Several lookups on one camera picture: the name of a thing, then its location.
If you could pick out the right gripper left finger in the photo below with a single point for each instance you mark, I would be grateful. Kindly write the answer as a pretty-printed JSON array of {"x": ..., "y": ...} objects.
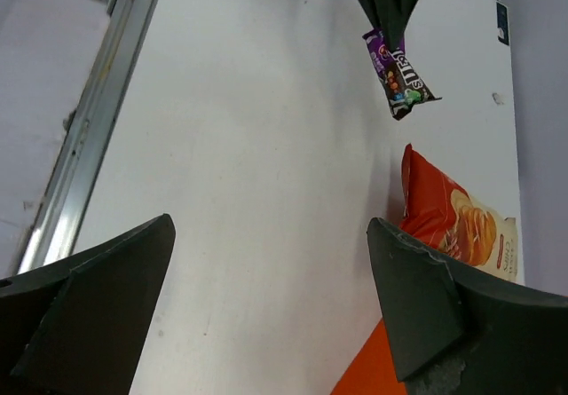
[{"x": 78, "y": 325}]

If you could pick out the orange chips bag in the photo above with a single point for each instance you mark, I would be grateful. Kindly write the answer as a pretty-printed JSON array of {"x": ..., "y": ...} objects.
[{"x": 441, "y": 214}]

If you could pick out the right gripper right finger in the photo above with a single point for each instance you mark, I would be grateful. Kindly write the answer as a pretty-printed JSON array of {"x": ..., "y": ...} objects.
[{"x": 454, "y": 329}]

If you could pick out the purple M&M's packet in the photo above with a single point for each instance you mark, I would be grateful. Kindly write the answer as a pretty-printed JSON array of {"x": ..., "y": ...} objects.
[{"x": 403, "y": 87}]

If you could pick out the orange paper bag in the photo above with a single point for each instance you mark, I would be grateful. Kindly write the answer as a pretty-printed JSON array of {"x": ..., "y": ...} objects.
[{"x": 372, "y": 371}]

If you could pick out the aluminium table frame rail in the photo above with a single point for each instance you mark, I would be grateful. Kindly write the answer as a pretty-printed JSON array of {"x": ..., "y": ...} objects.
[{"x": 60, "y": 216}]

